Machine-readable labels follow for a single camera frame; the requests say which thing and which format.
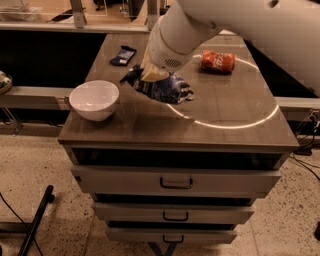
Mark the blue chip bag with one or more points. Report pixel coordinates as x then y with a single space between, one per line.
172 90

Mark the drawer with handle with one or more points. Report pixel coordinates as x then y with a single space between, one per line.
171 235
160 213
151 181

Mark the black pole on floor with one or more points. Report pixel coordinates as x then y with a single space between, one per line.
47 198

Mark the grey drawer cabinet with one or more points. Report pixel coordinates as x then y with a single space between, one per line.
233 123

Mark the orange soda can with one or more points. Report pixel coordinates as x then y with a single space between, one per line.
218 62

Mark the middle drawer with handle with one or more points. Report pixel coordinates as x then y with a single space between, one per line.
160 213

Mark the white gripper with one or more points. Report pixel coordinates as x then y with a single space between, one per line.
162 55

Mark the bottom drawer with handle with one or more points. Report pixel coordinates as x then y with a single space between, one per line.
171 235

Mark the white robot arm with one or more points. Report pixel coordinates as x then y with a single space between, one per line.
285 31

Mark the metal railing frame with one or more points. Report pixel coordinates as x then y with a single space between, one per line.
91 16

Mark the top drawer with handle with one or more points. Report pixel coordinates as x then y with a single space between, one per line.
151 181

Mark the small dark blue snack packet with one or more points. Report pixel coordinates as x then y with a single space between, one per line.
123 57

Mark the white bowl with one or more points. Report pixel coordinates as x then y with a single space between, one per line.
94 100

